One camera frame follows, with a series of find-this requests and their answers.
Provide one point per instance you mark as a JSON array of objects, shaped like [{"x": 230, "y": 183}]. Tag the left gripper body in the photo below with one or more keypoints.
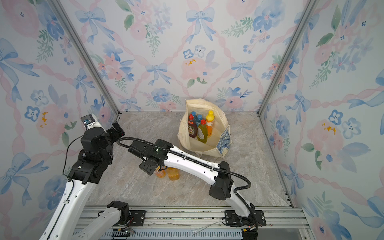
[{"x": 110, "y": 156}]

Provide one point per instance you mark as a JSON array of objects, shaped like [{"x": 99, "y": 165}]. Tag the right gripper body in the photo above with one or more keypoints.
[{"x": 147, "y": 165}]

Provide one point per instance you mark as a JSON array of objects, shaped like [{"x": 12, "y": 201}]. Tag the orange pump soap bottle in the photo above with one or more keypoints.
[{"x": 173, "y": 173}]

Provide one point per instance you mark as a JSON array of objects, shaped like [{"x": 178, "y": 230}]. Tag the dark red Fairy bottle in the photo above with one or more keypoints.
[{"x": 192, "y": 126}]

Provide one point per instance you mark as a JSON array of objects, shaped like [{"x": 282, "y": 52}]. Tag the yellow-green red cap bottle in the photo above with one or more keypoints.
[{"x": 202, "y": 132}]

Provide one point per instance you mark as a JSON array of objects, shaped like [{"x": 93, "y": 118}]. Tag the blue bottle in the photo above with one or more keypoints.
[
  {"x": 199, "y": 118},
  {"x": 193, "y": 114}
]

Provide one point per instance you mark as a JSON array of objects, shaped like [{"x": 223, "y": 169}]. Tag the cream shopping bag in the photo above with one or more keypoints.
[{"x": 218, "y": 143}]

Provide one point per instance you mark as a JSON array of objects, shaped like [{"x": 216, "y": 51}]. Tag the yellow cap orange bottle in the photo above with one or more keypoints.
[
  {"x": 160, "y": 173},
  {"x": 210, "y": 122}
]

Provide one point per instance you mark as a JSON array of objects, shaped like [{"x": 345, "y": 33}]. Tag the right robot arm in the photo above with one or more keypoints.
[{"x": 225, "y": 185}]

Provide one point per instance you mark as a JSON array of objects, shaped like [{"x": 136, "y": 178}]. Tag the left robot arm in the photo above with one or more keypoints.
[{"x": 63, "y": 223}]

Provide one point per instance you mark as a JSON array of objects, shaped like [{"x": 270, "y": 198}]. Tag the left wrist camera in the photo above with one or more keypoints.
[{"x": 90, "y": 121}]

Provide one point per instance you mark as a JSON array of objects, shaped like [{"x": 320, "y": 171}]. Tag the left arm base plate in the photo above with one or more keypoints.
[{"x": 132, "y": 218}]

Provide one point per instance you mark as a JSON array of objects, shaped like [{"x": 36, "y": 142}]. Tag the left corner aluminium post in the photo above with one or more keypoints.
[{"x": 60, "y": 12}]

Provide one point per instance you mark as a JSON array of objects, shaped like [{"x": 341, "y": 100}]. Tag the corner aluminium post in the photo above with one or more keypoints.
[
  {"x": 60, "y": 12},
  {"x": 291, "y": 47}
]

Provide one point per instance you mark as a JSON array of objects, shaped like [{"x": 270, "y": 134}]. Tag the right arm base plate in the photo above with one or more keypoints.
[{"x": 231, "y": 219}]

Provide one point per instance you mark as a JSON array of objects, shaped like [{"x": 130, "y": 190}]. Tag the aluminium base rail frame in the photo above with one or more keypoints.
[{"x": 193, "y": 223}]

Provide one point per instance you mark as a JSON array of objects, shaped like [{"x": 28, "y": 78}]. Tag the right corner aluminium post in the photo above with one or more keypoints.
[{"x": 291, "y": 47}]

